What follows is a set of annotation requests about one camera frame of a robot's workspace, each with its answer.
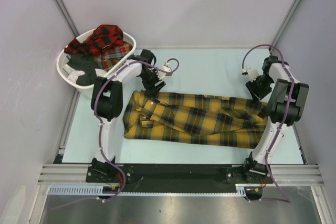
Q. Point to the dark grey garment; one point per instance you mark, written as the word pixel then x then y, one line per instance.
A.
pixel 86 64

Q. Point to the aluminium frame rail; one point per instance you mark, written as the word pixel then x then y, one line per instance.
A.
pixel 63 174

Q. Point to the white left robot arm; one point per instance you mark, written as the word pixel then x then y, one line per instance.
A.
pixel 107 103

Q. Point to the red tan plaid shirt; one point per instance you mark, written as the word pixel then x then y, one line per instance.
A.
pixel 111 57

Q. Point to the white garment in basket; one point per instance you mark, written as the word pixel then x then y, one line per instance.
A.
pixel 73 76

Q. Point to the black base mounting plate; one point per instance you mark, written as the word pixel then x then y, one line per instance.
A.
pixel 177 178

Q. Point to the white plastic laundry basket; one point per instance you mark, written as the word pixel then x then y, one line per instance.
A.
pixel 65 71

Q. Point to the red black checkered shirt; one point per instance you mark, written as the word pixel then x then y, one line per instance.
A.
pixel 103 38

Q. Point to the yellow plaid long sleeve shirt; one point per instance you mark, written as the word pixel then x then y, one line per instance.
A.
pixel 195 119

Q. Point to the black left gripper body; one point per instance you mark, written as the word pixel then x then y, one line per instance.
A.
pixel 150 78

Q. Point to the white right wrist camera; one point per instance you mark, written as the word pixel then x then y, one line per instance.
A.
pixel 252 73

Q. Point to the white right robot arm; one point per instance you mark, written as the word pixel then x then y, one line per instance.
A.
pixel 285 107

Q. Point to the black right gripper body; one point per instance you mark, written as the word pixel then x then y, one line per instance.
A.
pixel 260 86

